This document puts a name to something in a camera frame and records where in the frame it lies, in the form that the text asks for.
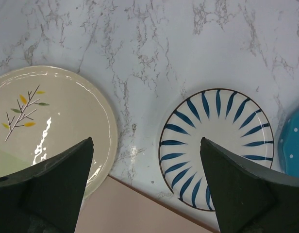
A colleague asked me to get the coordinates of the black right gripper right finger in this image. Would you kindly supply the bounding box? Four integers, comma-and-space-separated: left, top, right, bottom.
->
200, 137, 299, 233

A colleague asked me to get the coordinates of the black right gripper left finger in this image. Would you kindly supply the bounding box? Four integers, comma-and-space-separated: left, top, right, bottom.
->
0, 137, 94, 233

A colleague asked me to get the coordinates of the teal polka dot plate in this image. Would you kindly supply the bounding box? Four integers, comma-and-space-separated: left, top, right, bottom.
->
278, 107, 299, 178

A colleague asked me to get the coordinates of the blue striped white plate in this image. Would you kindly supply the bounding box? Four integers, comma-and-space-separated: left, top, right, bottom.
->
158, 88, 274, 212

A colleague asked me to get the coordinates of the cream plate with branch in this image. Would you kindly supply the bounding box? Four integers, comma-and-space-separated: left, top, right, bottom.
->
0, 66, 118, 198

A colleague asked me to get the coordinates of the pink folder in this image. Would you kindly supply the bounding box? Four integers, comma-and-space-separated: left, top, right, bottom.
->
75, 177, 213, 233

